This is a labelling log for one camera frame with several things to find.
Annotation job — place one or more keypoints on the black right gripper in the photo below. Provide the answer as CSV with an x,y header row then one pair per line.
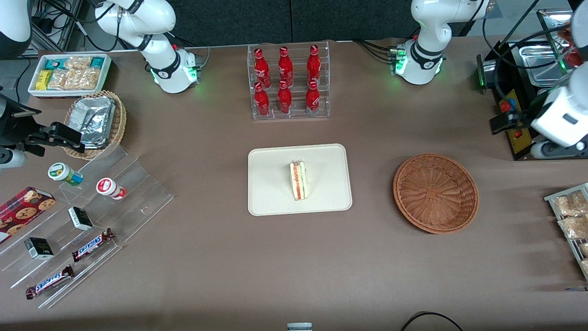
x,y
13,130

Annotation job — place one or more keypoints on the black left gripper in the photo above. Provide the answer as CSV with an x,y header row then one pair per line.
x,y
518,120

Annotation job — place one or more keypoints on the triangular sandwich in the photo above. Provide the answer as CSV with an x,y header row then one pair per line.
x,y
298,181

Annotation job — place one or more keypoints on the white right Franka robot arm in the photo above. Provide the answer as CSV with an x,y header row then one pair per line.
x,y
138,23

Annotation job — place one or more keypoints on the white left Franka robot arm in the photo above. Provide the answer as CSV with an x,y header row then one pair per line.
x,y
427,27

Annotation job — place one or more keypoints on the light tan wicker basket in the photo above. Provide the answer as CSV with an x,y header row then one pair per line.
x,y
120,119

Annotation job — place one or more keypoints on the brown round wicker basket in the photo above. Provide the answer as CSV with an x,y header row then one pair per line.
x,y
436,193

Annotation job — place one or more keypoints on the cream rectangular plastic tray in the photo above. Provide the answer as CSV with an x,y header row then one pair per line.
x,y
271,184

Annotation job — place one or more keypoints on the red emergency stop button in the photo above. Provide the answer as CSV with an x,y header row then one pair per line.
x,y
506,105

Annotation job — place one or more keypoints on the silver foil wrapped package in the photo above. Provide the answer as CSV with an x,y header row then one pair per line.
x,y
96,142
92,117

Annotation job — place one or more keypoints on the black food warmer machine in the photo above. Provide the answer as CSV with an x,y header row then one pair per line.
x,y
518,143

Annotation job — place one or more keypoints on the green lid yogurt cup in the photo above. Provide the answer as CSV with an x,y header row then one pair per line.
x,y
62,172

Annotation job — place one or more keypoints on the grey box with green light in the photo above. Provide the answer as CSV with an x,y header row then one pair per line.
x,y
488,71

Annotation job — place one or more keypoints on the clear bag of nut snacks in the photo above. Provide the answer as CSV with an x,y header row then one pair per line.
x,y
87,79
78,63
62,80

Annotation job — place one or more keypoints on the white rectangular snack bin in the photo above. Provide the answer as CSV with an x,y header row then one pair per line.
x,y
34,92

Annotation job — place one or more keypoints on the red lid yogurt cup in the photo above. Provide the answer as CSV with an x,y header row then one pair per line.
x,y
108,187

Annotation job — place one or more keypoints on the yellow snack packet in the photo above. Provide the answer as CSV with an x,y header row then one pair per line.
x,y
43,80

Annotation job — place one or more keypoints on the steel warmer pan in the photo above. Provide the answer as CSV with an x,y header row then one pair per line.
x,y
542,66

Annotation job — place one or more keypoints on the teal snack packet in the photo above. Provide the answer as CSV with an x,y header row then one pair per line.
x,y
97,63
54,63

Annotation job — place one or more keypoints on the small black carton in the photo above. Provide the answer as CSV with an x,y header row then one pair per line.
x,y
80,218
39,248

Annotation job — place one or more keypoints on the red cookie box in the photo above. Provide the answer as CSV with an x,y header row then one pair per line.
x,y
23,211

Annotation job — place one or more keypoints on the clear acrylic stepped stand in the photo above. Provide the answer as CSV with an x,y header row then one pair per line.
x,y
59,248
138,197

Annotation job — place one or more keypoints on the clear bag of fried snacks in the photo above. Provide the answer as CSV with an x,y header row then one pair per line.
x,y
569,204
574,227
585,265
583,249

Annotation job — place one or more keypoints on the Snickers chocolate bar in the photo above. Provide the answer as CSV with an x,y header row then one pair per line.
x,y
49,282
92,245

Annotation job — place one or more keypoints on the black power adapter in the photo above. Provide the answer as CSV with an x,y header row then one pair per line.
x,y
44,24

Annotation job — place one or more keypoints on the red cola bottle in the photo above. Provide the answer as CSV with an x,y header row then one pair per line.
x,y
285,68
262,69
285,100
312,100
313,65
262,102

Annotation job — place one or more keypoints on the clear acrylic bottle rack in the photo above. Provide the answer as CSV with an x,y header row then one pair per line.
x,y
296,112

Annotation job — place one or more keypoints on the small grey device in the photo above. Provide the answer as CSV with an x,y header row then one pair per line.
x,y
299,327

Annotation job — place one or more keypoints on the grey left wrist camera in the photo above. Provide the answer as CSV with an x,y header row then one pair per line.
x,y
553,151

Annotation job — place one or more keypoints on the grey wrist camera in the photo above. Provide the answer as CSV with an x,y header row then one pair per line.
x,y
11,158
553,151

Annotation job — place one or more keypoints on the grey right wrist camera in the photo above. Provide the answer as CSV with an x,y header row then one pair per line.
x,y
11,158

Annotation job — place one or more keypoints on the aluminium frame rack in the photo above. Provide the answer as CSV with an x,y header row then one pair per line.
x,y
73,18

